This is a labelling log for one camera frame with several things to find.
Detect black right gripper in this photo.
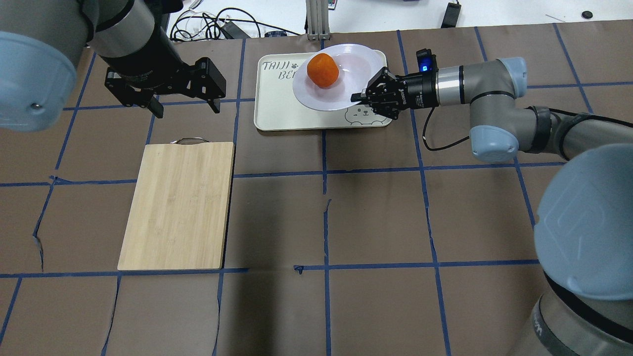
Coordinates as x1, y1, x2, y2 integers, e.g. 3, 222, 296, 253
350, 67, 440, 120

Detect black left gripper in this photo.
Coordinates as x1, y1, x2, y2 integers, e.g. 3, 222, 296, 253
104, 55, 226, 119

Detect white round plate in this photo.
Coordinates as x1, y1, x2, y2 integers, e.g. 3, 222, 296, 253
292, 44, 387, 111

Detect orange fruit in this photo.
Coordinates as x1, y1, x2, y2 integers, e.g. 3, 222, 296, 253
307, 53, 340, 89

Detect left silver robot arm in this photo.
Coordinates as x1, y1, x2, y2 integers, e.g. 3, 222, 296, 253
0, 0, 226, 132

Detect cream bear tray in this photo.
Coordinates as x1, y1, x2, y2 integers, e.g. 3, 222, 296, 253
254, 52, 391, 132

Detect black flat power brick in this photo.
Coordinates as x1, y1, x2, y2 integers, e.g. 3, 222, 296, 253
220, 22, 251, 39

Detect bamboo cutting board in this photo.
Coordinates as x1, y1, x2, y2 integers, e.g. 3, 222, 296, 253
117, 140, 235, 272

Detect black power adapter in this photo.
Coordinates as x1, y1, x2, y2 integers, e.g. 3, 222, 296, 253
440, 0, 461, 29

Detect brown paper table cover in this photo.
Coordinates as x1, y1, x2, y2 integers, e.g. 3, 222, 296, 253
0, 20, 633, 356

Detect aluminium frame post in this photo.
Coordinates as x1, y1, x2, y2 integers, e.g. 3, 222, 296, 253
305, 0, 331, 41

